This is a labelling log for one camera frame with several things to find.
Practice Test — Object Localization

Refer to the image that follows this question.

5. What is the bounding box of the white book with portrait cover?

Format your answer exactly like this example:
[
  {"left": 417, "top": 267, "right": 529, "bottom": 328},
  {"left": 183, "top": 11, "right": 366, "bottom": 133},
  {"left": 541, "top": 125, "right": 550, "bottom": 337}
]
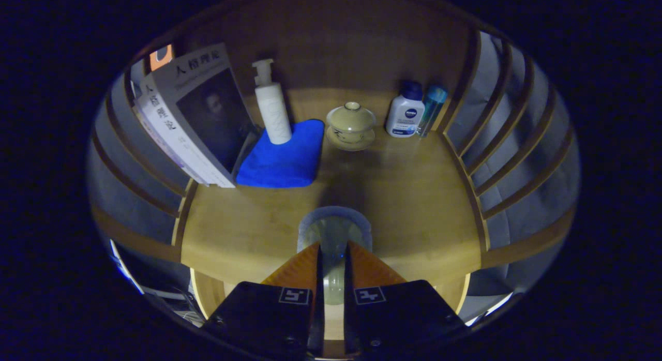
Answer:
[{"left": 139, "top": 43, "right": 259, "bottom": 188}]

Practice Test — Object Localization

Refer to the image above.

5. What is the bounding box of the white lotion bottle blue cap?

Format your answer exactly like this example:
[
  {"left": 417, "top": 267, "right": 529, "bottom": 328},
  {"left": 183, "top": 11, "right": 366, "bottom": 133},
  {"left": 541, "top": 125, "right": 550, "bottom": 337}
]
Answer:
[{"left": 385, "top": 80, "right": 426, "bottom": 139}]

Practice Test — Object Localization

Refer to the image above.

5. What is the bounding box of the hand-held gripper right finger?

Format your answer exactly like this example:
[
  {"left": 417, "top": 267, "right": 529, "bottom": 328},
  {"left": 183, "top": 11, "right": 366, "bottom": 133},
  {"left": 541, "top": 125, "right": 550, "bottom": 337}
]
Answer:
[{"left": 344, "top": 240, "right": 469, "bottom": 357}]

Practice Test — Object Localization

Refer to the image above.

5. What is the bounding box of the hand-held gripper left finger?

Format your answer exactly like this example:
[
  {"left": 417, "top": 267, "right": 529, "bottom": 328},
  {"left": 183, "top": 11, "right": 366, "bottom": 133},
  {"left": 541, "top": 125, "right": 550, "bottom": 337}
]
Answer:
[{"left": 202, "top": 241, "right": 325, "bottom": 359}]

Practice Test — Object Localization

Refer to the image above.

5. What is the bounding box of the beige lidded tea cup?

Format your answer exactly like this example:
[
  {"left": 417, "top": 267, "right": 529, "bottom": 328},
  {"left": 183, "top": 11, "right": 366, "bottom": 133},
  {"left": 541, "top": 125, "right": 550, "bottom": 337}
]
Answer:
[{"left": 325, "top": 101, "right": 377, "bottom": 152}]

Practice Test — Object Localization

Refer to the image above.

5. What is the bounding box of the blue folded cloth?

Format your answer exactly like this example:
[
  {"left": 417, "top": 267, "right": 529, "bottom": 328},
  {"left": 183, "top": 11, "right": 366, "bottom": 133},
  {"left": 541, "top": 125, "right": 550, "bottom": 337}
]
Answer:
[{"left": 236, "top": 119, "right": 325, "bottom": 189}]

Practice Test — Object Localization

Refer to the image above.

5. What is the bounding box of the pale translucent container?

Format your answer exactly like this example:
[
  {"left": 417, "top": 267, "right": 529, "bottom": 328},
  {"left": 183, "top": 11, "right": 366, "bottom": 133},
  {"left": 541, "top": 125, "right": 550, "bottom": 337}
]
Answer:
[{"left": 297, "top": 206, "right": 373, "bottom": 306}]

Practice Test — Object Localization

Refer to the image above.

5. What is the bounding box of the white pump bottle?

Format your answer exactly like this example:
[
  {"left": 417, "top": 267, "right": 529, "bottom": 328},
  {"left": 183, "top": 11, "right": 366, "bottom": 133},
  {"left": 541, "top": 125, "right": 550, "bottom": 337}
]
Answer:
[{"left": 252, "top": 58, "right": 293, "bottom": 145}]

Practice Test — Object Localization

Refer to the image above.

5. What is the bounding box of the teal slim bottle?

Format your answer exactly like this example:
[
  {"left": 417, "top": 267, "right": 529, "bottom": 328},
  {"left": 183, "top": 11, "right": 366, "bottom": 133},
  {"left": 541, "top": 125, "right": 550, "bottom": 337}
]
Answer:
[{"left": 416, "top": 85, "right": 448, "bottom": 138}]

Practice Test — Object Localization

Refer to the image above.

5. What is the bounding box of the wooden cabinet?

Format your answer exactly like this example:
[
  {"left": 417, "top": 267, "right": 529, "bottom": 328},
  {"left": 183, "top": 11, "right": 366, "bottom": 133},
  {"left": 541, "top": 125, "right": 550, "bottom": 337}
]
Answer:
[{"left": 91, "top": 0, "right": 577, "bottom": 320}]

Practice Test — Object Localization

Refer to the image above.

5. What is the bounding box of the wooden countertop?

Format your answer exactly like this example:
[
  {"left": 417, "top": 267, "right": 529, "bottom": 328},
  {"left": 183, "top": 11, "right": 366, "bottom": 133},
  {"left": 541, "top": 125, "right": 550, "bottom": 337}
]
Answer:
[{"left": 181, "top": 87, "right": 484, "bottom": 285}]

